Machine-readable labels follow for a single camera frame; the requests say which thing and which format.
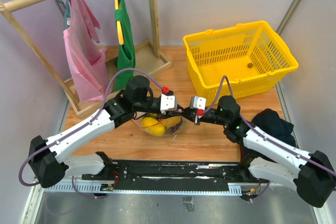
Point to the aluminium frame rail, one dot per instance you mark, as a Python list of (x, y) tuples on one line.
[(91, 201)]

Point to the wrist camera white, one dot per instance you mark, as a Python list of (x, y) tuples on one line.
[(198, 103), (168, 100)]

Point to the dark navy cloth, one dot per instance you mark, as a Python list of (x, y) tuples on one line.
[(270, 122)]

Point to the dark red grapes bunch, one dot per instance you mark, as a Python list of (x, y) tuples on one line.
[(176, 127)]

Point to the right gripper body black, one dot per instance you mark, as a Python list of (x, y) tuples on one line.
[(211, 116)]

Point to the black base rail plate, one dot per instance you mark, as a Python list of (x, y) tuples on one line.
[(172, 176)]

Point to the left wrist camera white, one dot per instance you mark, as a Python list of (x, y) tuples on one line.
[(168, 100)]

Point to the clear zip top bag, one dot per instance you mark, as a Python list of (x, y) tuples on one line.
[(137, 121)]

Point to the green shirt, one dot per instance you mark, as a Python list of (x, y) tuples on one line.
[(126, 53)]

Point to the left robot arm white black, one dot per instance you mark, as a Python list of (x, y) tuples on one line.
[(49, 158)]

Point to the pink shirt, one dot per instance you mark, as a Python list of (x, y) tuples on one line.
[(87, 63)]

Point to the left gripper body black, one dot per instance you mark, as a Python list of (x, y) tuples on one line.
[(149, 106)]

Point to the wooden clothes rack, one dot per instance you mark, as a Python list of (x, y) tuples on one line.
[(147, 53)]

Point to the yellow mango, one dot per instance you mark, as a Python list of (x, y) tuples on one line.
[(152, 126)]

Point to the teal hanger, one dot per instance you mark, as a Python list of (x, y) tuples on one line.
[(66, 12)]

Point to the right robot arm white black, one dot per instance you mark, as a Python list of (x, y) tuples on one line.
[(311, 175)]

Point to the yellow hanger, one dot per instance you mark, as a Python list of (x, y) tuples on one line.
[(118, 24)]

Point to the yellow plastic basket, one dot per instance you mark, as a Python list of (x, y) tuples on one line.
[(217, 60)]

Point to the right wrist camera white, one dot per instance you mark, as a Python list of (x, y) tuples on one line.
[(198, 103)]

